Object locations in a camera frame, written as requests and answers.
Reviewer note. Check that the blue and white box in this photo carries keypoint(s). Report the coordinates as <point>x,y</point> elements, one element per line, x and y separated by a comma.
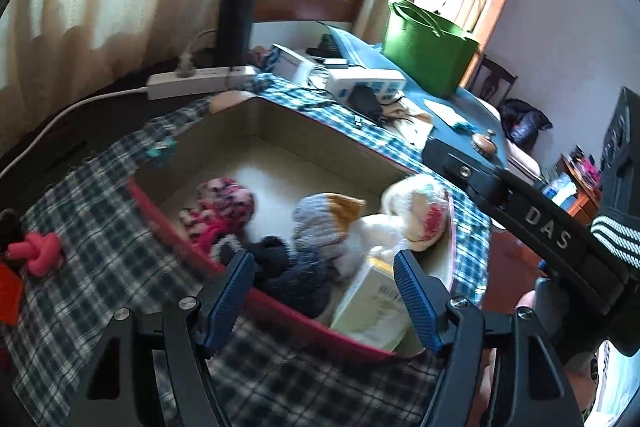
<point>290,62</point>

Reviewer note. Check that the black thermos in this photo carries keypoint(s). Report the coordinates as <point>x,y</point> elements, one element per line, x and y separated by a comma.
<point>235,22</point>

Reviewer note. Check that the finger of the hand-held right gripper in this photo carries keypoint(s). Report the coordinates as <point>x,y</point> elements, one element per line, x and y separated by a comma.
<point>465,169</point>

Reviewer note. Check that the pink toy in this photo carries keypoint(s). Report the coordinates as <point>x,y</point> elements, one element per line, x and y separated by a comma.
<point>42,252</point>

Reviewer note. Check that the wooden side table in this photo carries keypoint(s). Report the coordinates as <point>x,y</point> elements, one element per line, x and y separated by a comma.
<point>580,203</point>

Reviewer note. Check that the red rectangular box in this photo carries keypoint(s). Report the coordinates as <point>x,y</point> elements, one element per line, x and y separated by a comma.
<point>320,142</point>

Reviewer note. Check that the dark wooden chair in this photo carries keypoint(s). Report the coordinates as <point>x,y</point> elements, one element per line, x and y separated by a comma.
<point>492,77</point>

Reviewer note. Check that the green bag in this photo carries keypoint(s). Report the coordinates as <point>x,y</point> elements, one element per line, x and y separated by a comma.
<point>425,52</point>

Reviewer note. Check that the grey and orange knit hat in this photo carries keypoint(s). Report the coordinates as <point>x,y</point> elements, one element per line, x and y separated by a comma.
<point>315,222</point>

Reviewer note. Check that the dark blue knit item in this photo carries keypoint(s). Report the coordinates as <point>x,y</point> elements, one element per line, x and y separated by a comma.
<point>295,272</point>

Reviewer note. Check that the round wooden brush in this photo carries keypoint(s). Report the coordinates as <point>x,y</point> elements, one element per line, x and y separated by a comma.
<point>485,143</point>

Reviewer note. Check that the dark blue fuzzy item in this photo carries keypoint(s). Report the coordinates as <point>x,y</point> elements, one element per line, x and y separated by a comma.
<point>7,227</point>

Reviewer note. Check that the blue tablecloth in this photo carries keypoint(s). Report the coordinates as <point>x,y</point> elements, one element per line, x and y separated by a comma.
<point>465,114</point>

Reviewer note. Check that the cream cloth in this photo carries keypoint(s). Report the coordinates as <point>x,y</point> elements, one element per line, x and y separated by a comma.
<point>407,122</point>

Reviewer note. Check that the white power strip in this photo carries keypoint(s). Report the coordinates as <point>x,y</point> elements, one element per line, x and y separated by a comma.
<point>200,80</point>

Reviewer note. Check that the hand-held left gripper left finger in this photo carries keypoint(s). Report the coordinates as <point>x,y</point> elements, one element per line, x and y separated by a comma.
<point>227,302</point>

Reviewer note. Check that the pink knit glove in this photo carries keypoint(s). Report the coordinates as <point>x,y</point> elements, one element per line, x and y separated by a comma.
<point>225,202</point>

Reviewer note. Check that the white plush toy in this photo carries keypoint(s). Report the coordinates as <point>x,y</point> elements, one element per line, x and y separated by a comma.
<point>415,207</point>

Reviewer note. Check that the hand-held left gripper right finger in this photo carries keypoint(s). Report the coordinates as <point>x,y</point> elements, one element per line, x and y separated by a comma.
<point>415,302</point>

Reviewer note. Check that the dark jacket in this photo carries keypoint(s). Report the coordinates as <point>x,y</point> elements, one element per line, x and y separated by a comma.
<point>525,119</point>

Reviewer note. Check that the blue plaid cloth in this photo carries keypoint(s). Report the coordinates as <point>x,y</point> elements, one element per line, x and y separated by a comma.
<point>100,267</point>

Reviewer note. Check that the black adapter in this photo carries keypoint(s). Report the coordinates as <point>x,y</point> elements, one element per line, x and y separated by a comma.
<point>365,102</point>

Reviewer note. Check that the white paper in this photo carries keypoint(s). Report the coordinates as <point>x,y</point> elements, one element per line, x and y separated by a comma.
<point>442,112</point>

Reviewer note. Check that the teal clip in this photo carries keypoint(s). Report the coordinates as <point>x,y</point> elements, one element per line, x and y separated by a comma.
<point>160,150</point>

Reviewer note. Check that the grey plug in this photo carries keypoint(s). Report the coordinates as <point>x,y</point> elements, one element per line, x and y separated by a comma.
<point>187,66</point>

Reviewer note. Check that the white box with blue squares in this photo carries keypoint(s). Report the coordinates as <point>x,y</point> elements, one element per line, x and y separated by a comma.
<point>370,79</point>

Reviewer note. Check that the person's leg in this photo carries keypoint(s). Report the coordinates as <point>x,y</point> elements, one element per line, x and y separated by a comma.
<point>555,307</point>

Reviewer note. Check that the cream cardboard box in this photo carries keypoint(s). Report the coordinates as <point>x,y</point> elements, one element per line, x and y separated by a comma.
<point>370,307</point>

